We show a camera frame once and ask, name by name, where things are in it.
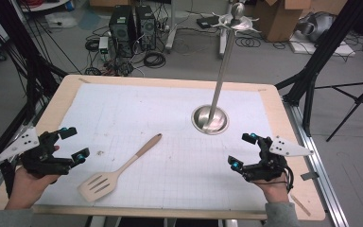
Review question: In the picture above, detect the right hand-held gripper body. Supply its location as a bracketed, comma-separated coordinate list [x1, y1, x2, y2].
[242, 135, 315, 183]

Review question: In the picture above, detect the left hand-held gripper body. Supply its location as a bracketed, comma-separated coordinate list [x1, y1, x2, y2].
[0, 126, 77, 176]

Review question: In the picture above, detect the beige slotted spatula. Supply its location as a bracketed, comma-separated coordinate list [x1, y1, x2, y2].
[78, 132, 164, 203]

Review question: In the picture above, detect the silver metal utensil rack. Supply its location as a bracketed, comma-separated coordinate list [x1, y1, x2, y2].
[191, 1, 263, 136]

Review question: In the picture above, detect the person's right hand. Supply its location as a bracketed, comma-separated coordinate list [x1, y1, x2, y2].
[252, 181, 289, 204]

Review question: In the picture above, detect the person's left hand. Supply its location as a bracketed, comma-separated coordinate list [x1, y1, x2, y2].
[5, 166, 61, 210]

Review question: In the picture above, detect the black tape piece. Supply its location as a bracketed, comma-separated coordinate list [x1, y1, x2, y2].
[300, 171, 320, 182]

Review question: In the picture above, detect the thin wooden stick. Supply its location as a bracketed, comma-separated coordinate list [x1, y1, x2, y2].
[289, 193, 312, 218]

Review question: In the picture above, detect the white grid mat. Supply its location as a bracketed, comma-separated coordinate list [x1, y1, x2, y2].
[34, 82, 277, 211]

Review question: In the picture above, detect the small white power box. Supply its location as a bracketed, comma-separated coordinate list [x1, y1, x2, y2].
[97, 36, 110, 54]

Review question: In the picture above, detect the black tripod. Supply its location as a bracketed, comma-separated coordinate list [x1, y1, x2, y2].
[314, 75, 363, 143]

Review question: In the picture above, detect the black computer tower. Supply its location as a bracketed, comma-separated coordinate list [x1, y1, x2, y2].
[134, 5, 157, 51]
[108, 5, 137, 59]

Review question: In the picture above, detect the brown cardboard box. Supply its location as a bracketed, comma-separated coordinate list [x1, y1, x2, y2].
[252, 0, 312, 44]

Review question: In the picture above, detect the flat black box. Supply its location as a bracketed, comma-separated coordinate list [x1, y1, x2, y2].
[196, 15, 222, 30]

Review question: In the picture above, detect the white flat board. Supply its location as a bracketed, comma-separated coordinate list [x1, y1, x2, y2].
[288, 32, 357, 58]

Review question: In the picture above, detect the white stand leg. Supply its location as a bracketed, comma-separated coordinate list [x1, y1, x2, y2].
[164, 0, 180, 53]

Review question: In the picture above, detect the grey rounded device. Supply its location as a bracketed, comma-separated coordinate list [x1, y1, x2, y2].
[296, 11, 337, 43]

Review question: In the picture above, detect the black metal frame post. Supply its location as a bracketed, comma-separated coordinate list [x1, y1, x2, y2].
[0, 0, 70, 127]
[274, 0, 363, 137]

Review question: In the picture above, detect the black coiled cable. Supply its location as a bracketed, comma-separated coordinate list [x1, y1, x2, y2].
[143, 50, 167, 69]
[234, 36, 262, 49]

